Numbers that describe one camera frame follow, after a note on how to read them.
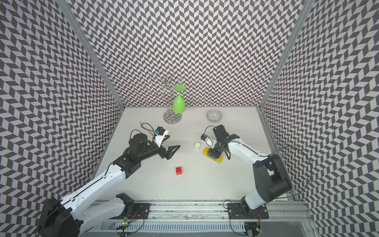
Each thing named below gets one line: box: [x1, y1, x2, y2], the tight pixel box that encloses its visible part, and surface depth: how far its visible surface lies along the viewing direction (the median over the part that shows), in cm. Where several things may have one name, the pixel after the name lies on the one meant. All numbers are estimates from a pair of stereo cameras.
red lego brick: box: [175, 166, 183, 176], surface depth 85 cm
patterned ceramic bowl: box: [206, 109, 223, 124], surface depth 111 cm
